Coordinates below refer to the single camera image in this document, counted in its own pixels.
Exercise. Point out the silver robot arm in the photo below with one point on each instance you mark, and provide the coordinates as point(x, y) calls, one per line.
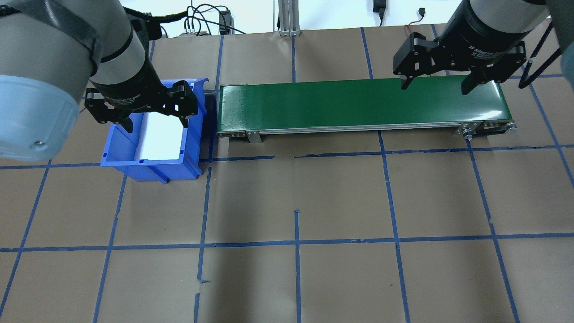
point(502, 11)
point(45, 67)

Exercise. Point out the white foam sheet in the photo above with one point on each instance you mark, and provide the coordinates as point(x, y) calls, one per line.
point(161, 141)

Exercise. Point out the blue plastic bin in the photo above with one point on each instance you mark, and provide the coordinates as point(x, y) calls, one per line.
point(179, 166)

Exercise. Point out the grey connector box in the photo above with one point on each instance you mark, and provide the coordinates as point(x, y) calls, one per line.
point(193, 33)

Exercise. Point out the black power adapter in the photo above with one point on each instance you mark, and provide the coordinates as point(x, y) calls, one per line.
point(224, 21)

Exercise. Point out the green conveyor belt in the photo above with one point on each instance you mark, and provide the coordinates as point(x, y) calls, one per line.
point(314, 103)

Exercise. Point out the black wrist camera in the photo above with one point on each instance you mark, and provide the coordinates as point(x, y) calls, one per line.
point(148, 29)

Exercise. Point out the aluminium frame post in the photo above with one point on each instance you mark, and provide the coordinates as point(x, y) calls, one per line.
point(289, 18)

